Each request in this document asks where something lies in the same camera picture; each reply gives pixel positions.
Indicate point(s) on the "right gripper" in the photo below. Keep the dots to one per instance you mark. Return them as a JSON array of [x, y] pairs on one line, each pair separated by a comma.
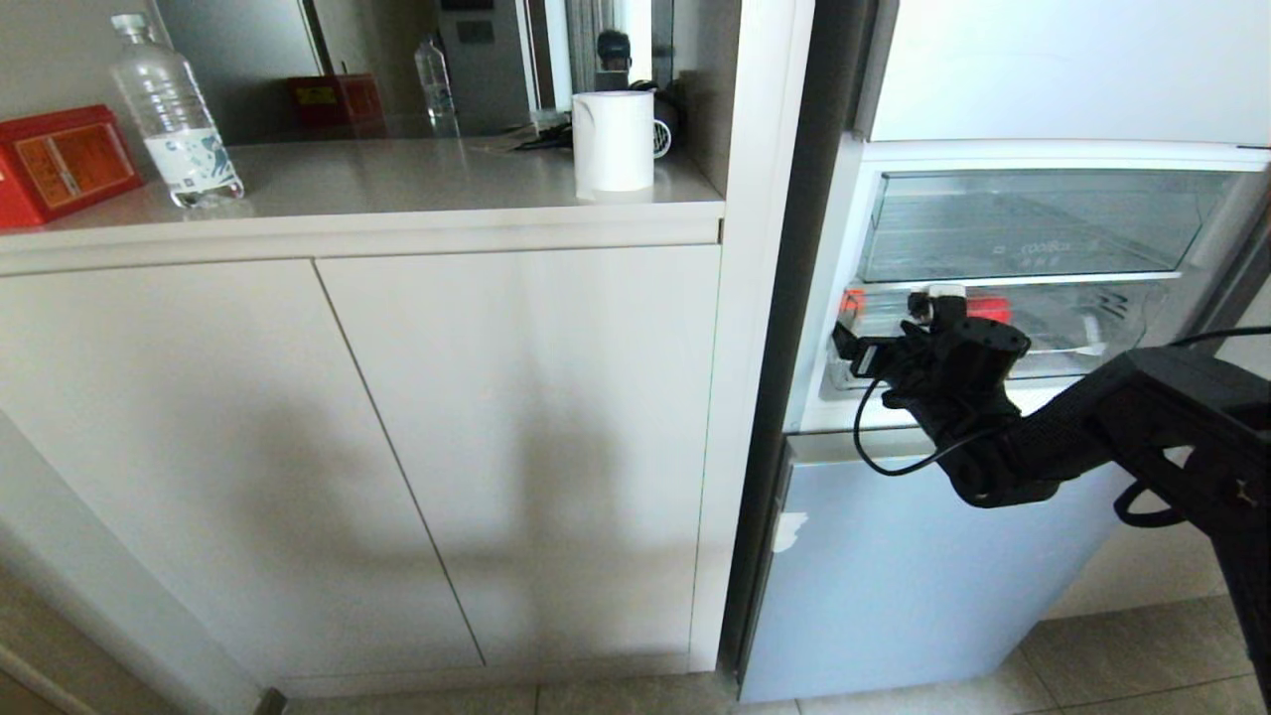
[[904, 367]]

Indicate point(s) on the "white mug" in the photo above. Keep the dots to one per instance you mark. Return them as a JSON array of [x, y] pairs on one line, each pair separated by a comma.
[[613, 141]]

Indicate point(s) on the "white fridge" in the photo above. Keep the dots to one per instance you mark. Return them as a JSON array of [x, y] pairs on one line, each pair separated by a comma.
[[824, 298]]

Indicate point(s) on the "red box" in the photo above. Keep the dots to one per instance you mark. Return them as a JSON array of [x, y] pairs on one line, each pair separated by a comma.
[[60, 164]]

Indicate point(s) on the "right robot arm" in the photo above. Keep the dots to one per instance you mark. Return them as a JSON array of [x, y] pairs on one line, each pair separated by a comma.
[[1142, 417]]

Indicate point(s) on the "pale blue freezer door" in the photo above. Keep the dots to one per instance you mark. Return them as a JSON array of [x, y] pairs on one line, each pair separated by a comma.
[[894, 596]]

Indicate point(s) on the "clear shallow fridge drawer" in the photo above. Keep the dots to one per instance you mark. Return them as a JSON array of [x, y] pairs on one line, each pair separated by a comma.
[[1092, 318]]

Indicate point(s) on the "white cabinet door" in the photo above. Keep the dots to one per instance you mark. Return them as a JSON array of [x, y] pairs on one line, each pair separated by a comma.
[[199, 477], [556, 447]]

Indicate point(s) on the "white cabinet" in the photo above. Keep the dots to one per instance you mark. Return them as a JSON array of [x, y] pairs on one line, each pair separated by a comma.
[[556, 209]]

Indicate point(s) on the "red food packet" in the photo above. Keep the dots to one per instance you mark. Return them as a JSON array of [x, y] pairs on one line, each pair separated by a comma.
[[991, 308], [852, 301]]

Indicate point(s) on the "clear plastic water bottle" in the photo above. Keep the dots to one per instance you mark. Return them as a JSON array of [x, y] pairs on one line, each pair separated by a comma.
[[179, 119]]

